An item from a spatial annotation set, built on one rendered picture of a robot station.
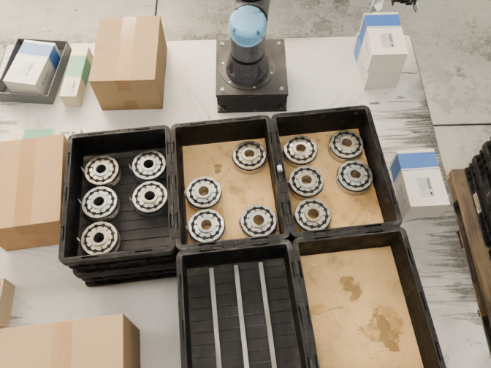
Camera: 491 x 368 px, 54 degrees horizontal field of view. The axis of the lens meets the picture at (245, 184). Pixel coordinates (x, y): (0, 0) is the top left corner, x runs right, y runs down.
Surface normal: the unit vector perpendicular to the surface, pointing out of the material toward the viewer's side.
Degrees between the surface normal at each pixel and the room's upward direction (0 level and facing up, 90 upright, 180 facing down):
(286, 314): 0
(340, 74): 0
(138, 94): 90
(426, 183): 0
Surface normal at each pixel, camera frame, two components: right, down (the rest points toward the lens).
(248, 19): -0.01, -0.33
